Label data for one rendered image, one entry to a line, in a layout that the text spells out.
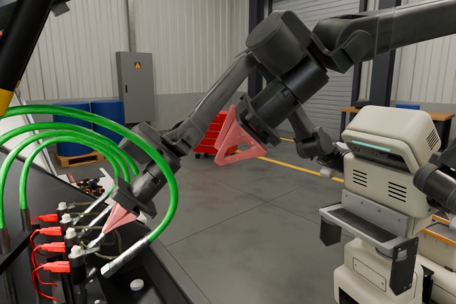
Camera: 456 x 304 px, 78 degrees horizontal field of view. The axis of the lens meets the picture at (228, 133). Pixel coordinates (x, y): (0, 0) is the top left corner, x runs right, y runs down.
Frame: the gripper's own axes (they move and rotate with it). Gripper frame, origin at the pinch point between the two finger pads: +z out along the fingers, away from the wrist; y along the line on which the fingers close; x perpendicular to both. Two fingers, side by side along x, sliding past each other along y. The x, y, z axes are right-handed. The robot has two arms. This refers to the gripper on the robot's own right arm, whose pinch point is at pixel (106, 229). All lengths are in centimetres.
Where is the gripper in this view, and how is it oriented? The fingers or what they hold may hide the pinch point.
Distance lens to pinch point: 65.7
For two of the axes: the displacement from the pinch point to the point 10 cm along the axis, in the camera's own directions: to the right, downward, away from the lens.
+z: -6.6, 7.4, -1.2
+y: -6.5, -6.5, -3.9
